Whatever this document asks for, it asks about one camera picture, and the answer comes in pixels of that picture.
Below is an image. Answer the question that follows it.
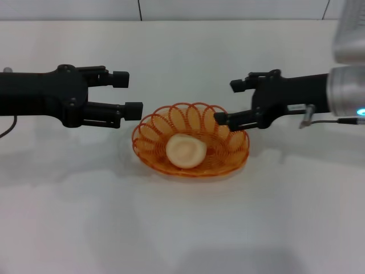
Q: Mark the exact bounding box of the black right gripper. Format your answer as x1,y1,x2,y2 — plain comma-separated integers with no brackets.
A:
213,69,332,133

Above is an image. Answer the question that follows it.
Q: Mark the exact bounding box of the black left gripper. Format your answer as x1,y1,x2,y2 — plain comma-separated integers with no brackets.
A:
0,64,131,128

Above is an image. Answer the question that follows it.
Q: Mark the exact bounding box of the orange woven plastic basket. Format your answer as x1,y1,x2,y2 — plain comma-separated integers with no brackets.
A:
131,102,250,178

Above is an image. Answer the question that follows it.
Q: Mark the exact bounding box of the round beige bun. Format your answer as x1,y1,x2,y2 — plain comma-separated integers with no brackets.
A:
166,134,208,169

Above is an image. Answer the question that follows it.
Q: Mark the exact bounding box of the right gripper connector cable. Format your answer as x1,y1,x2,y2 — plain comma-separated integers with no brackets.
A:
298,103,365,130

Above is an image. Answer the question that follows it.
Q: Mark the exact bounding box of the gripper connector cable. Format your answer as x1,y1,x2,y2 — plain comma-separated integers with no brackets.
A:
0,67,18,138
298,103,365,130

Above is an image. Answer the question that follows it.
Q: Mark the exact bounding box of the left gripper connector cable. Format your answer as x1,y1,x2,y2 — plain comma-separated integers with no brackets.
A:
0,67,18,138

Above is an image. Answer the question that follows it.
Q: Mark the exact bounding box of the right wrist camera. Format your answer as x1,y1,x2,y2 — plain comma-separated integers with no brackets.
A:
332,0,365,66

